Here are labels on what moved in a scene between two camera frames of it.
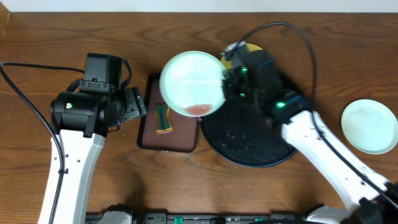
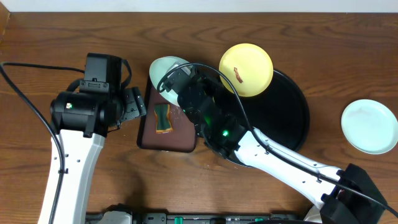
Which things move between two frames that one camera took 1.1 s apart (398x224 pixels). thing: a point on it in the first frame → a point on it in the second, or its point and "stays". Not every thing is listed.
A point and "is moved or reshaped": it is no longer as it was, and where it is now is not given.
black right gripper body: (236, 89) → (210, 88)
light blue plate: (191, 84) is moved or reshaped
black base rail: (128, 214) stays
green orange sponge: (164, 124) stays
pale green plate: (369, 126) stays
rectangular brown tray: (184, 137) stays
